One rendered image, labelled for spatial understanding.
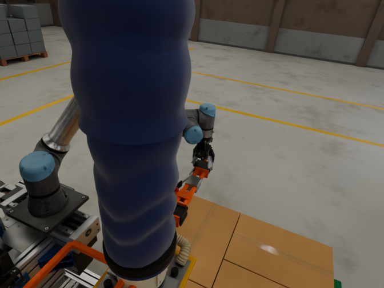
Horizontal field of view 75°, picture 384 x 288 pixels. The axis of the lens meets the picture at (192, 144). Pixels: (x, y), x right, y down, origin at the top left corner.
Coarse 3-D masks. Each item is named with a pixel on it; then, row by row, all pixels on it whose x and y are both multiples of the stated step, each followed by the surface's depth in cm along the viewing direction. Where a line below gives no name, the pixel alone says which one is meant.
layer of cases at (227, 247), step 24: (192, 216) 170; (216, 216) 172; (240, 216) 173; (192, 240) 154; (216, 240) 155; (240, 240) 156; (264, 240) 158; (288, 240) 159; (312, 240) 161; (216, 264) 141; (240, 264) 143; (264, 264) 144; (288, 264) 145; (312, 264) 146
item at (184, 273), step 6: (174, 258) 98; (192, 258) 99; (174, 264) 96; (186, 264) 97; (192, 264) 97; (168, 270) 94; (174, 270) 91; (180, 270) 94; (186, 270) 95; (174, 276) 92; (180, 276) 92; (186, 276) 93; (180, 282) 90
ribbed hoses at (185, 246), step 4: (180, 236) 100; (180, 240) 99; (184, 240) 99; (180, 244) 98; (184, 244) 98; (188, 244) 98; (184, 248) 97; (188, 248) 97; (180, 252) 96; (184, 252) 96; (188, 252) 96; (180, 256) 95; (184, 256) 95; (188, 256) 96; (176, 260) 96; (180, 260) 95; (184, 260) 95; (180, 264) 95; (184, 264) 96
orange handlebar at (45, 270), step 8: (200, 176) 125; (184, 192) 114; (192, 192) 115; (184, 200) 111; (64, 248) 86; (72, 248) 88; (80, 248) 86; (88, 248) 86; (56, 256) 83; (64, 256) 85; (96, 256) 84; (48, 264) 80; (56, 264) 82; (40, 272) 78; (48, 272) 80; (32, 280) 76; (40, 280) 77; (120, 280) 78
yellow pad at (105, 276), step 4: (108, 268) 93; (104, 276) 91; (108, 276) 90; (112, 276) 90; (100, 280) 89; (104, 280) 89; (108, 280) 87; (112, 280) 89; (116, 280) 89; (96, 284) 88; (100, 284) 88; (104, 284) 85; (108, 284) 85; (112, 284) 87
